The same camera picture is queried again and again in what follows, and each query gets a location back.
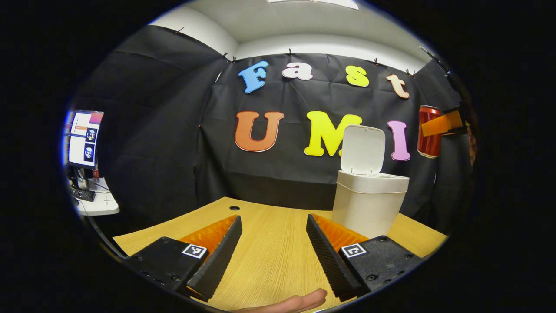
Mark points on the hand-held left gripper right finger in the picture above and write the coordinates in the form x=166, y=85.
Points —
x=328, y=261

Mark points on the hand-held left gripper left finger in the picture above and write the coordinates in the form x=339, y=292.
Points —
x=221, y=261

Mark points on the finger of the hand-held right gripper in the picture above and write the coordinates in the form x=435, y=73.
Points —
x=438, y=125

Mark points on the red pop can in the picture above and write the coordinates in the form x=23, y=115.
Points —
x=429, y=145

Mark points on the white desktop garbage bin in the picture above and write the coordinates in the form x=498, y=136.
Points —
x=365, y=204

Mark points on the wooden desktop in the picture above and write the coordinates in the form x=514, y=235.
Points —
x=269, y=243

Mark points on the white side table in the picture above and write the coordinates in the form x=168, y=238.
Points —
x=102, y=204

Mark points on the black backdrop cloth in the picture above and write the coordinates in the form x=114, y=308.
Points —
x=165, y=130

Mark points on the black keyboard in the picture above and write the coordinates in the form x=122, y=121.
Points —
x=82, y=194

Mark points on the computer monitor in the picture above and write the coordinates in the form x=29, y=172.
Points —
x=82, y=139

